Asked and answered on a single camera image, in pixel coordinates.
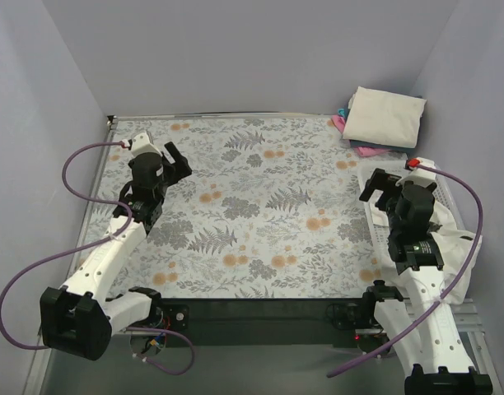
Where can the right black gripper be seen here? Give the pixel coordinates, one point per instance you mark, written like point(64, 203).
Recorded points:
point(384, 186)

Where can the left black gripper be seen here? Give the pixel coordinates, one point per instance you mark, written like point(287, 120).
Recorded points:
point(172, 165)

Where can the white t shirt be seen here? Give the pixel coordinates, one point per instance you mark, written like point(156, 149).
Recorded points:
point(453, 243)

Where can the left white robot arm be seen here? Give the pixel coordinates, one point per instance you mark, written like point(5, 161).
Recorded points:
point(78, 317)

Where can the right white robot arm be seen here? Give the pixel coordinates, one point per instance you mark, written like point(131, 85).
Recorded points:
point(429, 347)

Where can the white plastic basket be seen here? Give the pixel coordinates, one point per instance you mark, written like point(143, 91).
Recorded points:
point(447, 193)

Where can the cream folded t shirt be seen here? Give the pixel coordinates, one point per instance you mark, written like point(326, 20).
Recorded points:
point(384, 117)

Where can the pink folded t shirt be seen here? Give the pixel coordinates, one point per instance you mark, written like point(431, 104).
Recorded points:
point(362, 151)

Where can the floral table mat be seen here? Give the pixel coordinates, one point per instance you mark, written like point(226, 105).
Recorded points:
point(270, 210)

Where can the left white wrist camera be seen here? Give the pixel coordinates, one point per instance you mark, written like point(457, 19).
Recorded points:
point(142, 143)

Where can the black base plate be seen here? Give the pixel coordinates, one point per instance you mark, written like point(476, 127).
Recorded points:
point(270, 322)

